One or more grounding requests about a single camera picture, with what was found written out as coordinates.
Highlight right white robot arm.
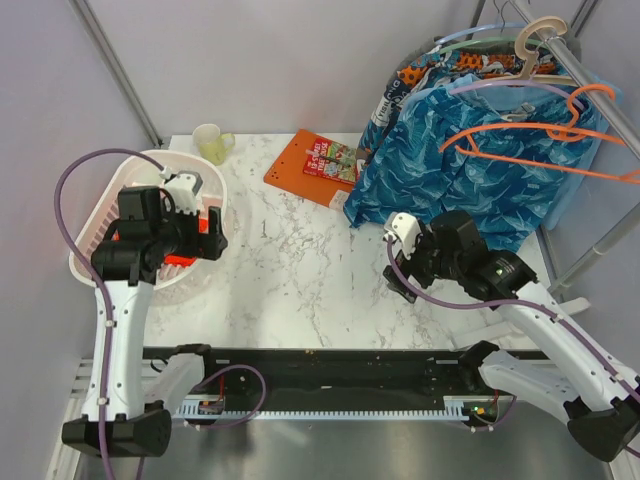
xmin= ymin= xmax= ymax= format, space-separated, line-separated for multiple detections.
xmin=384 ymin=211 xmax=639 ymax=462

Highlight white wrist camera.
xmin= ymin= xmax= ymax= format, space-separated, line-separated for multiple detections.
xmin=383 ymin=212 xmax=422 ymax=259
xmin=160 ymin=166 xmax=203 ymax=216

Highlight metal clothes rail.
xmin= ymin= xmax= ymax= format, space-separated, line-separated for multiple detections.
xmin=514 ymin=0 xmax=640 ymax=161

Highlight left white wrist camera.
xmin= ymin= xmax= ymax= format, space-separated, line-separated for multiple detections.
xmin=160 ymin=166 xmax=203 ymax=216

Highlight orange mesh shorts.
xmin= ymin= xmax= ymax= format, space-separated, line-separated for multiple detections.
xmin=103 ymin=217 xmax=206 ymax=268

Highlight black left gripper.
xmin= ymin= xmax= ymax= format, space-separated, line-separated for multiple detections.
xmin=151 ymin=199 xmax=226 ymax=261

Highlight beige plastic hanger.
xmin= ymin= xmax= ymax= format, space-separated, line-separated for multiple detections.
xmin=482 ymin=14 xmax=576 ymax=85

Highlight white plastic laundry basket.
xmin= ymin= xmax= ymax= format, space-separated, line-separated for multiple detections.
xmin=68 ymin=149 xmax=231 ymax=307

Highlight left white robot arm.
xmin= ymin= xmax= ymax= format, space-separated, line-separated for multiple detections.
xmin=61 ymin=186 xmax=228 ymax=459

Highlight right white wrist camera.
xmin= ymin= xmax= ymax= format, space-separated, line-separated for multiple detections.
xmin=383 ymin=212 xmax=422 ymax=259

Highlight green plastic hanger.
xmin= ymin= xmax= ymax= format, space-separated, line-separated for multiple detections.
xmin=438 ymin=35 xmax=551 ymax=55

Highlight pale yellow mug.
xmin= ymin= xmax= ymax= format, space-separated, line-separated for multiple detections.
xmin=192 ymin=124 xmax=236 ymax=166

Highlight purple plastic hanger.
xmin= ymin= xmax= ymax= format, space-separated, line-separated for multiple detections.
xmin=449 ymin=79 xmax=570 ymax=99

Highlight light blue plastic hanger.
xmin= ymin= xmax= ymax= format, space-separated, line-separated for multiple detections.
xmin=435 ymin=22 xmax=526 ymax=46

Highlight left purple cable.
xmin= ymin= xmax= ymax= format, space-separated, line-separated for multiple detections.
xmin=53 ymin=147 xmax=166 ymax=480

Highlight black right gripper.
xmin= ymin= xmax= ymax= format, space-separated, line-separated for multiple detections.
xmin=383 ymin=224 xmax=463 ymax=303

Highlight light blue garment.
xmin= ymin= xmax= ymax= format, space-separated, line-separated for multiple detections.
xmin=544 ymin=69 xmax=626 ymax=231

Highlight colourful patterned shorts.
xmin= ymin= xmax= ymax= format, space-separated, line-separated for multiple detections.
xmin=358 ymin=43 xmax=560 ymax=164

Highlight orange plastic hanger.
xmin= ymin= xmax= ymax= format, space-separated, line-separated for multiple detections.
xmin=439 ymin=83 xmax=639 ymax=185

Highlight white cable duct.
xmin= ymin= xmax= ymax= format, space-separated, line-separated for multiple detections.
xmin=172 ymin=397 xmax=490 ymax=424

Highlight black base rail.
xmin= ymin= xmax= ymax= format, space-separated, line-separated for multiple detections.
xmin=142 ymin=346 xmax=551 ymax=413

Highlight orange book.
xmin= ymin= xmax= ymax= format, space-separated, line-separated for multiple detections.
xmin=263 ymin=129 xmax=365 ymax=211

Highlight blue patterned shorts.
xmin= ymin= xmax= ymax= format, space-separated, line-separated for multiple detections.
xmin=344 ymin=83 xmax=601 ymax=252

